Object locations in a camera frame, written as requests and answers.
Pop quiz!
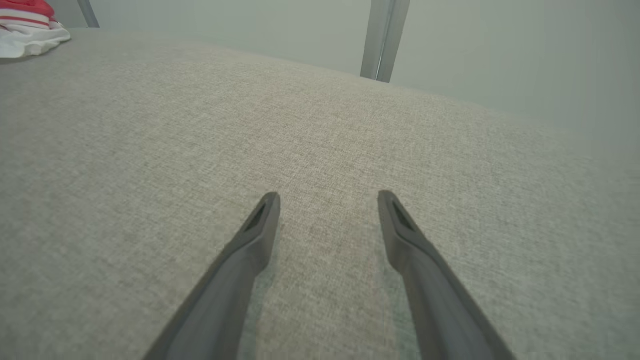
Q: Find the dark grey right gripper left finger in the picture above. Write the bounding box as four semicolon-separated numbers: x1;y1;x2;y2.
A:
144;191;281;360

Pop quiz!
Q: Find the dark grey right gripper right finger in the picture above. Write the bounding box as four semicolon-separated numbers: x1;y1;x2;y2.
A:
377;190;516;360

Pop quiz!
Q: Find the red Bulls 23 jersey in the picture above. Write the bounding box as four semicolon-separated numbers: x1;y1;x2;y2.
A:
0;0;72;59

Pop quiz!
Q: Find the grey metal post with latch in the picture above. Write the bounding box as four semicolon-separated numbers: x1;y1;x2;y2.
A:
360;0;411;84

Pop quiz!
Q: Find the grey metal frame post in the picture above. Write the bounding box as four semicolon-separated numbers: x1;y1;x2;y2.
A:
76;0;101;29

